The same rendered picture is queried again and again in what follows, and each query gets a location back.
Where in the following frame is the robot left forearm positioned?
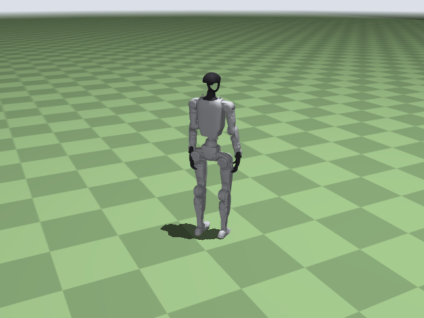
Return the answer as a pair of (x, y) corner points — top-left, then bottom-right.
(188, 124), (197, 150)

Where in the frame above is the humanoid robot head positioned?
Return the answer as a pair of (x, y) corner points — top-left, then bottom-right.
(203, 72), (221, 101)

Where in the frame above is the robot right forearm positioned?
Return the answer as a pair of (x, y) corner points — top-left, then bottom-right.
(231, 127), (242, 155)

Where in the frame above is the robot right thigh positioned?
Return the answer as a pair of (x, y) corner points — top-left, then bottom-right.
(217, 151), (233, 201)

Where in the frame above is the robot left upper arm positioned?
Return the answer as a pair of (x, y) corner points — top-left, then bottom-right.
(188, 97), (199, 130)

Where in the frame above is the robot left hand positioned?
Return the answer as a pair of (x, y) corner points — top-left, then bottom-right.
(188, 146), (197, 170)

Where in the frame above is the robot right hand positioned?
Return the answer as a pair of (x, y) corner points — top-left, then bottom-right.
(231, 152), (242, 173)

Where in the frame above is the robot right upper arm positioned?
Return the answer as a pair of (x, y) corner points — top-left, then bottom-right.
(221, 101), (236, 135)

